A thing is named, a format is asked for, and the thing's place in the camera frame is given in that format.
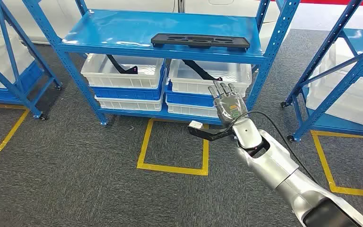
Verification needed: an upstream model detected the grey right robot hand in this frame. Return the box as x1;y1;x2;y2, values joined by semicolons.
208;80;249;126

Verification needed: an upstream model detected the black slotted part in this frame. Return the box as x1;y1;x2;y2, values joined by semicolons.
150;33;251;52

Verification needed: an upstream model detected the black curved part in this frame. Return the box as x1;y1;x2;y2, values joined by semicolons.
106;54;138;75
181;59;223;82

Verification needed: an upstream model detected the blue metal shelf rack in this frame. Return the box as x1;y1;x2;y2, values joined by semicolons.
280;0;363;142
22;0;302;127
0;0;64;122

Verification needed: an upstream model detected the white plastic bin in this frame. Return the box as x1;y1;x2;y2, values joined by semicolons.
165;100;220;119
305;37;363;130
80;53;165;89
94;94;164;112
0;30;35;89
168;58;253;95

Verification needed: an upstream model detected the blue plastic bin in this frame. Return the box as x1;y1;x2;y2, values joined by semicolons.
164;79;216;108
90;67;167;102
0;60;45;102

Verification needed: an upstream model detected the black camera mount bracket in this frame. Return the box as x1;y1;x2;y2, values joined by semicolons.
187;124;236;142

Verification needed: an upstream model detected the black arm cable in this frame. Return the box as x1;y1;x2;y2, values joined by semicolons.
231;110;319;185

